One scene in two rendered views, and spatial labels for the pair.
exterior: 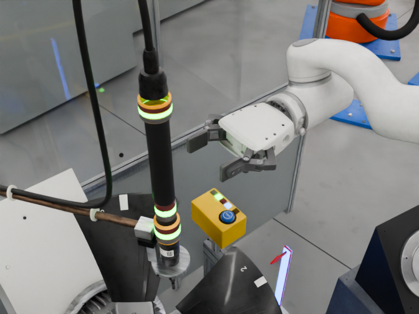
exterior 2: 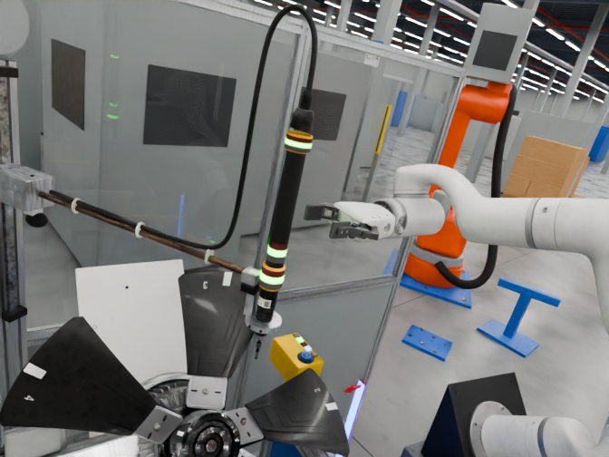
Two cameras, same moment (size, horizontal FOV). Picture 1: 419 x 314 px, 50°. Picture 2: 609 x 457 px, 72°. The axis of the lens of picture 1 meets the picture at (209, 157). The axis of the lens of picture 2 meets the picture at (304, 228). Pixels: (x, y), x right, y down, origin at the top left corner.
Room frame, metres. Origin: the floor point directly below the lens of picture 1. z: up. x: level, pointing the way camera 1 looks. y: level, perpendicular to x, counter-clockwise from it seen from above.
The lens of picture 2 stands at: (-0.22, 0.02, 1.91)
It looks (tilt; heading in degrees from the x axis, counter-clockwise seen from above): 21 degrees down; 1
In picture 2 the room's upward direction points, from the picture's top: 12 degrees clockwise
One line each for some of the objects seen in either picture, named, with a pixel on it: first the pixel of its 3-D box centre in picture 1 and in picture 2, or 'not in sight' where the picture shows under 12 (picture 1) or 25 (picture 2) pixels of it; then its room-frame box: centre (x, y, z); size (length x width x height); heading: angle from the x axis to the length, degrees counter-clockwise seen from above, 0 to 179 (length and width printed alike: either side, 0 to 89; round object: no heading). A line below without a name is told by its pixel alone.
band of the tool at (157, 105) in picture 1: (155, 106); (298, 142); (0.47, 0.07, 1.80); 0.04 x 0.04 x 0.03
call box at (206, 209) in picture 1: (217, 218); (294, 361); (0.92, -0.03, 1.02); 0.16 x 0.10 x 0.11; 39
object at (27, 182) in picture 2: not in sight; (24, 188); (0.65, 0.67, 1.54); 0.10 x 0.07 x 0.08; 74
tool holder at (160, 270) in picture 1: (164, 245); (262, 299); (0.47, 0.08, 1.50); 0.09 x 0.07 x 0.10; 74
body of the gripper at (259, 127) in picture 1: (258, 130); (364, 218); (0.59, -0.08, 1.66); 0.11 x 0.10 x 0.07; 129
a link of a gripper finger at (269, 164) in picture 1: (262, 152); (367, 228); (0.54, -0.09, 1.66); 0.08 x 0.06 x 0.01; 31
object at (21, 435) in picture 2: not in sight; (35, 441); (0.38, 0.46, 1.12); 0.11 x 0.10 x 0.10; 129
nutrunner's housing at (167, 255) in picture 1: (163, 185); (282, 225); (0.47, 0.07, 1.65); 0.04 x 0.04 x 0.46
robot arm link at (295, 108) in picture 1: (285, 117); (387, 218); (0.63, -0.13, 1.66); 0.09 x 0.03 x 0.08; 39
